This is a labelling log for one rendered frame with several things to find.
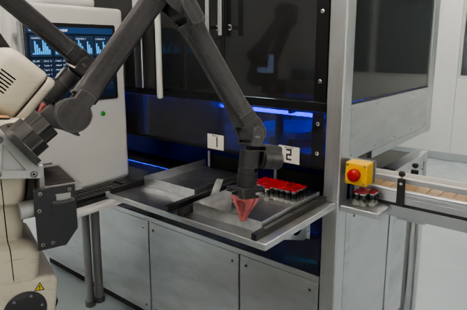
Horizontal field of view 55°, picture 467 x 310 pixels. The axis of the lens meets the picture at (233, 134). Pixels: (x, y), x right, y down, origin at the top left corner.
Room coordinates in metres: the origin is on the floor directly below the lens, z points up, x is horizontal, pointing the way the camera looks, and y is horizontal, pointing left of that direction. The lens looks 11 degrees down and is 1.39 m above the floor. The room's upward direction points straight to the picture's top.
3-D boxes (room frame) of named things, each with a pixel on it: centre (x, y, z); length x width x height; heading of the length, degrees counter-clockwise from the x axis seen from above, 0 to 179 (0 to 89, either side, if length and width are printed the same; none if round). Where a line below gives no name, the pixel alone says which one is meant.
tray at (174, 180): (1.66, 0.13, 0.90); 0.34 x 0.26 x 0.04; 141
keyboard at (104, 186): (1.70, 0.55, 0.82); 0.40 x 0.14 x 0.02; 142
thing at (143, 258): (2.43, 0.15, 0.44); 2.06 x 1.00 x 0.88; 51
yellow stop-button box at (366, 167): (1.38, -0.41, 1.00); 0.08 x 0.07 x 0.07; 141
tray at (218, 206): (1.38, -0.08, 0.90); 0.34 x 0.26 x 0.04; 142
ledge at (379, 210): (1.41, -0.44, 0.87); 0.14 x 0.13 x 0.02; 141
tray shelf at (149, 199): (1.50, 0.04, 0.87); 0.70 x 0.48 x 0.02; 51
